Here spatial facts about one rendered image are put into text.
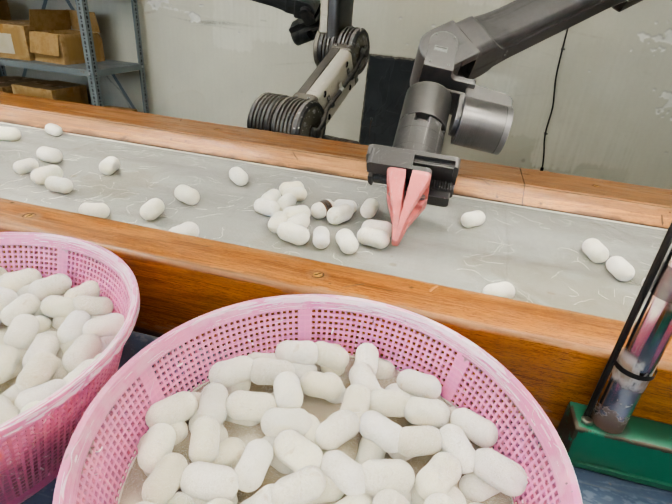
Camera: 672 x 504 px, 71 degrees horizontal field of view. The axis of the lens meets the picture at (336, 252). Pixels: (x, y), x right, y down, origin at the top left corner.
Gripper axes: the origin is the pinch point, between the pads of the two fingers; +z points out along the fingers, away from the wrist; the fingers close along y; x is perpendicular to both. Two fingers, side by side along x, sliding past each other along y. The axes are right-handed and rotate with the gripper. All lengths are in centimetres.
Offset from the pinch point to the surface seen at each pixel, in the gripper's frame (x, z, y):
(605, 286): 2.1, 0.1, 21.9
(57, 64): 126, -124, -207
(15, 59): 126, -123, -233
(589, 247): 4.5, -5.4, 21.1
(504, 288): -3.9, 5.0, 11.0
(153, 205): -1.9, 2.8, -27.3
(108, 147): 13, -12, -50
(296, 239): -1.6, 3.3, -10.1
